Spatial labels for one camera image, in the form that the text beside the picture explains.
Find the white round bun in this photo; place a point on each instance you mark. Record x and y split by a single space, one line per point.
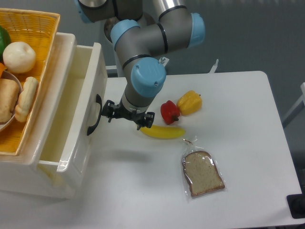
19 57

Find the white plastic fork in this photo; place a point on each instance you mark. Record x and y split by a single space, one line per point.
214 67

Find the white top drawer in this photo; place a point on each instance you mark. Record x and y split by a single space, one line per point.
67 145

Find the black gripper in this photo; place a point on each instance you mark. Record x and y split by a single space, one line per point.
129 112

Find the yellow toy bell pepper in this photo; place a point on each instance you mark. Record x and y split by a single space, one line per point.
189 103

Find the yellow toy banana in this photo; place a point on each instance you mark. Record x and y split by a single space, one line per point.
163 132

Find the black device at edge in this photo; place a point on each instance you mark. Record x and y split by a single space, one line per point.
296 203

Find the tan loaf bread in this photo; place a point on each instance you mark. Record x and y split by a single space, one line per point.
9 90

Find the bagged bread slice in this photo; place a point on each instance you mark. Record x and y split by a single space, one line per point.
200 171

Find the white drawer cabinet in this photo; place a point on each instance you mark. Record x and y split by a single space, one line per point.
21 173

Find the orange toy piece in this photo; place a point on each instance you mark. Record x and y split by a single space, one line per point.
2 69

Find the white frame at right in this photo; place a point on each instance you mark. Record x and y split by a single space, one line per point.
295 109

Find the beige bread roll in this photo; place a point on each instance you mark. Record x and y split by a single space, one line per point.
25 99

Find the black top drawer handle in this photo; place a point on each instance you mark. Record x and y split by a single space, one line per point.
97 115

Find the red toy bell pepper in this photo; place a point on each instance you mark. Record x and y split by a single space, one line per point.
170 112

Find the grey bowl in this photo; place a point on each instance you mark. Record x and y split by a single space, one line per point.
9 76

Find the green toy vegetable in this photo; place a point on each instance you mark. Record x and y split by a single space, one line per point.
4 41

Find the yellow wicker basket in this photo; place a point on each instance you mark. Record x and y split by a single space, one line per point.
38 29

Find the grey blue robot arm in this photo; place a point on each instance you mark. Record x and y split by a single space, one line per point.
138 47

